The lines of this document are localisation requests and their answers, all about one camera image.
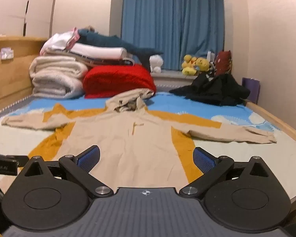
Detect dark patterned folded blanket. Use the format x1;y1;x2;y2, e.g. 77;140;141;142
45;48;135;67

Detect white plush toy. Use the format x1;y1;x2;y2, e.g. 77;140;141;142
150;55;164;73

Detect wooden headboard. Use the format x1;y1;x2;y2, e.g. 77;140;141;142
0;36;47;110

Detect white folded quilt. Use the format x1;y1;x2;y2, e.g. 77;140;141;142
29;56;89;99

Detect tissue pack on headboard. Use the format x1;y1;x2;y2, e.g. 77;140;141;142
0;47;14;60

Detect white pink folded clothes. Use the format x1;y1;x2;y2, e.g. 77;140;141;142
40;27;80;56

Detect white folded pillow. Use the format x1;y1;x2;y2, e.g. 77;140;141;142
70;43;128;59

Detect red folded blanket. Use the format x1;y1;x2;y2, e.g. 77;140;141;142
83;64;156;99

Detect blue curtain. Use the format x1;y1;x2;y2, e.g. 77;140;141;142
121;0;225;70

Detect black clothes pile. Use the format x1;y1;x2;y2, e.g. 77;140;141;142
169;73;250;106

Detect white wardrobe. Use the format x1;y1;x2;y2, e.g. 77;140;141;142
0;0;55;38

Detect yellow plush toys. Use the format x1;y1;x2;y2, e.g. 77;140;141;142
182;55;210;76

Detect blue white patterned bed sheet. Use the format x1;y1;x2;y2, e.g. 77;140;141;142
0;92;296;202

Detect beige and mustard hooded jacket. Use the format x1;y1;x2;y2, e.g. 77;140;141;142
2;89;276;190

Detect purple bag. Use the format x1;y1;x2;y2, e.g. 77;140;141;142
242;78;260;104

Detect dark teal shark plush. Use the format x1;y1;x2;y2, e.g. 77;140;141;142
78;28;163;72

